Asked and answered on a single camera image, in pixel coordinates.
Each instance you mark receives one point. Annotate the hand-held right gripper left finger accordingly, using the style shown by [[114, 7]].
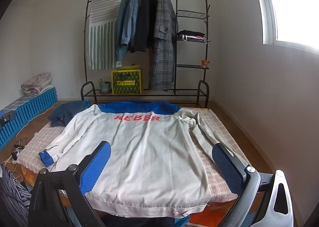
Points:
[[96, 167]]

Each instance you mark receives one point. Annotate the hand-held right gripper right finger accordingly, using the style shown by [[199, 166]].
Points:
[[226, 169]]

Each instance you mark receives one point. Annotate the white and blue jacket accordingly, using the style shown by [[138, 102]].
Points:
[[139, 154]]

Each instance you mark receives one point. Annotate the black metal clothes rack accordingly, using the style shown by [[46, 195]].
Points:
[[175, 42]]

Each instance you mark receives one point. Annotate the folded clothes on shelf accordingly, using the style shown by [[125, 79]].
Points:
[[189, 34]]

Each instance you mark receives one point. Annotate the blue slatted crate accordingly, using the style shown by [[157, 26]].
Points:
[[27, 112]]

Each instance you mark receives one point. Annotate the checked bed blanket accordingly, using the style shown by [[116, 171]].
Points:
[[31, 151]]

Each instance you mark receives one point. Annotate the floral folded quilt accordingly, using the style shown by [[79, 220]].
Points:
[[35, 83]]

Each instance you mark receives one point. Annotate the dark blue garment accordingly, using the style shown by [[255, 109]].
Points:
[[63, 115]]

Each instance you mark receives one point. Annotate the orange floral bed sheet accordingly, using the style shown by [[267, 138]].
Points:
[[28, 176]]

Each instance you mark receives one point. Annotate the black white striped cloth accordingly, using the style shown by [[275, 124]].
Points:
[[12, 192]]

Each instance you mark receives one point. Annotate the small potted plant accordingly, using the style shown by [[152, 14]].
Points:
[[104, 87]]

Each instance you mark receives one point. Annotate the yellow patterned box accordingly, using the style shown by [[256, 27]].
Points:
[[127, 81]]

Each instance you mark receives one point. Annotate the brown teddy bear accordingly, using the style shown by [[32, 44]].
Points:
[[205, 63]]

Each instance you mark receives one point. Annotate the green striped hanging cloth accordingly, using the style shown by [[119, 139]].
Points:
[[99, 42]]

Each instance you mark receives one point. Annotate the grey plaid coat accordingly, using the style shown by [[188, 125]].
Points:
[[162, 55]]

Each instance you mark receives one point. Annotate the black coat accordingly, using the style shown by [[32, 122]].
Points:
[[145, 22]]

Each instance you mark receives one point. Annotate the blue denim jacket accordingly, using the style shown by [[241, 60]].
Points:
[[132, 17]]

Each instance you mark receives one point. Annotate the window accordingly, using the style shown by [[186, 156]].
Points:
[[294, 5]]

